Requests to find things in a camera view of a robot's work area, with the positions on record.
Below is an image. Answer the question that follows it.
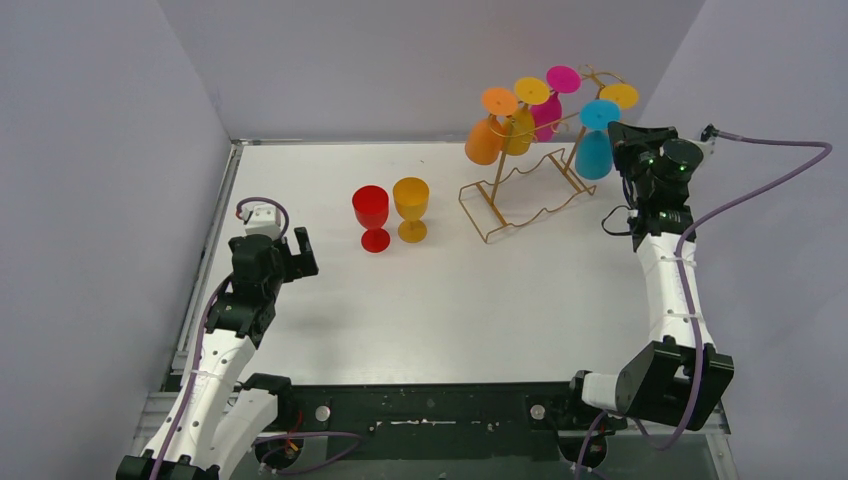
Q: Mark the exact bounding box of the red wine glass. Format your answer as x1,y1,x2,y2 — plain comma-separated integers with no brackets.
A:
352,185,391,253

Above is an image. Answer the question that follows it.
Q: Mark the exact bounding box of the gold wire glass rack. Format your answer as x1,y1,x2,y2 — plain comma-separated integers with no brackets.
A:
457,65,632,244

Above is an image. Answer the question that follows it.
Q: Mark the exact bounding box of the yellow wine glass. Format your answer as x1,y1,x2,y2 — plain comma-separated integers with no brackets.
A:
503,76,550,156
392,177,430,243
598,83,640,111

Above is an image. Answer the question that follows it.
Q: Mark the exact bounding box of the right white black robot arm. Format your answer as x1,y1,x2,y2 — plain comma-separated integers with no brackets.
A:
563,122,735,431

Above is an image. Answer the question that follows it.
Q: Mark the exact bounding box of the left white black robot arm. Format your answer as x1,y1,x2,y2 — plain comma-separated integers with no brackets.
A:
116,227,318,479

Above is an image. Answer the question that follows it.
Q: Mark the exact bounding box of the cyan wine glass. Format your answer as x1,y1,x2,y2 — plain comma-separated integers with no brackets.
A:
575,99,621,180

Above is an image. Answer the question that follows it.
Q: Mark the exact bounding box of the magenta wine glass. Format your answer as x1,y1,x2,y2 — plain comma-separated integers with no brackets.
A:
530,65,582,142

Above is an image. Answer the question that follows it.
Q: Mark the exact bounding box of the yellow wine glass behind orange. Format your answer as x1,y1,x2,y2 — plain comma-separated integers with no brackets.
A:
503,76,550,156

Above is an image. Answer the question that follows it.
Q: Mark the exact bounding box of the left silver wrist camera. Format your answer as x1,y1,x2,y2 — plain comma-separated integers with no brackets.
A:
240,203,282,239

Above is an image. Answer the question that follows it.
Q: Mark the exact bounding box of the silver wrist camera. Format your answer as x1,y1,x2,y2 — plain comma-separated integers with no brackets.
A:
240,203,282,239
697,124,718,159

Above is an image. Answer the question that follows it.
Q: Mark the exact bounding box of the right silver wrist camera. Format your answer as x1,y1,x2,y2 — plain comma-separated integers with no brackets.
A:
697,124,718,159

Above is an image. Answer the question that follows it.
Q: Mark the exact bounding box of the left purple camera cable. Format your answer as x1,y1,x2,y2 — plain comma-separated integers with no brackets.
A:
146,196,290,480

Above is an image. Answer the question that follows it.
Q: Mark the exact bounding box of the purple camera cable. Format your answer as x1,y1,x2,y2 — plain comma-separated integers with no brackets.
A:
146,196,290,480
572,130,834,480

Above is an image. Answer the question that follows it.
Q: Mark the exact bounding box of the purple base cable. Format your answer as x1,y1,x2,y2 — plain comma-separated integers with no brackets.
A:
251,431,362,477

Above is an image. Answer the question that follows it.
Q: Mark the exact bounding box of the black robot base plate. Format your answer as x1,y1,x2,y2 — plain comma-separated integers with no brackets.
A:
267,382,599,461

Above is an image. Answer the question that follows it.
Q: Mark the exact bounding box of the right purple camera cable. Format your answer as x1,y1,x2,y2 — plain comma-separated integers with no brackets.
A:
572,130,834,480

